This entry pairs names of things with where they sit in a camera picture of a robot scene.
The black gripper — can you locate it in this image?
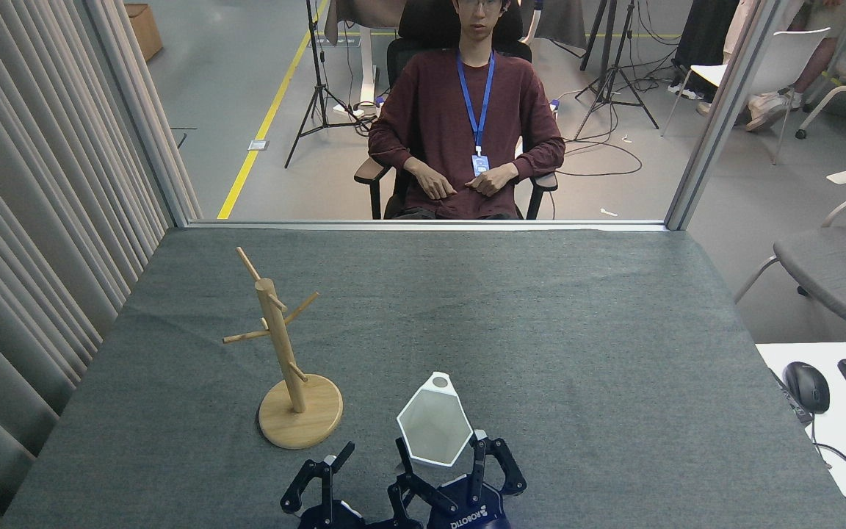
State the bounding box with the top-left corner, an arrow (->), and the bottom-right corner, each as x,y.
388,430 -> 528,529
280,441 -> 424,529

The white hexagonal cup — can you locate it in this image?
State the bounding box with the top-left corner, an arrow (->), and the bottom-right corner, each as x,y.
396,372 -> 474,469

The wooden cup rack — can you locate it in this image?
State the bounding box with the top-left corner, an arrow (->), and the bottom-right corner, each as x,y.
223,246 -> 344,450

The person's right hand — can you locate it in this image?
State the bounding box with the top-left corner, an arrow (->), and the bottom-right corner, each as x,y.
412,163 -> 459,201

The person's left hand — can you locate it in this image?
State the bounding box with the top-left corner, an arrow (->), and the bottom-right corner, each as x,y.
465,163 -> 519,198

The grey felt table mat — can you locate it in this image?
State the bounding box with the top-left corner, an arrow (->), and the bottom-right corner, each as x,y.
1,226 -> 846,529

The black computer mouse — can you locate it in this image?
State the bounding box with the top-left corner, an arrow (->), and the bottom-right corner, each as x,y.
784,361 -> 831,414

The black tripod stand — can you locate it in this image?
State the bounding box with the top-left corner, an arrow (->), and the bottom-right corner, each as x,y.
574,0 -> 660,140
283,0 -> 387,170

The white standing desk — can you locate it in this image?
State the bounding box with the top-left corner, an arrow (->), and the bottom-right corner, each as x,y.
324,0 -> 405,118

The grey chair with white armrest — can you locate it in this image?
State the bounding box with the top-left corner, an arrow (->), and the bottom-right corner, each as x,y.
733,168 -> 846,341

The black office chair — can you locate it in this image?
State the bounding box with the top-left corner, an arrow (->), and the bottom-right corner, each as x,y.
355,0 -> 560,221

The beige curtain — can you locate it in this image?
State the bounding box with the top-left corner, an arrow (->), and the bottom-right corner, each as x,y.
0,0 -> 203,529

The seated person in background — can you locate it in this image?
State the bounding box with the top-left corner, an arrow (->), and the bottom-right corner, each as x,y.
696,0 -> 846,133

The cardboard box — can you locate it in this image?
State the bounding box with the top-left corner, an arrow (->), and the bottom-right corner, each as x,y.
124,4 -> 165,62

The white plastic chair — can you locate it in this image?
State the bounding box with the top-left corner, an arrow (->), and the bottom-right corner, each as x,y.
662,28 -> 831,166

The silver table rail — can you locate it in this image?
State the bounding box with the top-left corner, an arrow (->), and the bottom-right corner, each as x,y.
187,219 -> 668,233

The black floor cable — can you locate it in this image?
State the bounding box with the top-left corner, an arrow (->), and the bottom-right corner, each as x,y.
559,88 -> 644,177

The blue lanyard with badge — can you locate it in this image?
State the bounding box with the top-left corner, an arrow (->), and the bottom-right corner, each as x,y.
456,50 -> 497,177

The silver post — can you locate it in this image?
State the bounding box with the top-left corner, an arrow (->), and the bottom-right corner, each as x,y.
665,0 -> 791,232

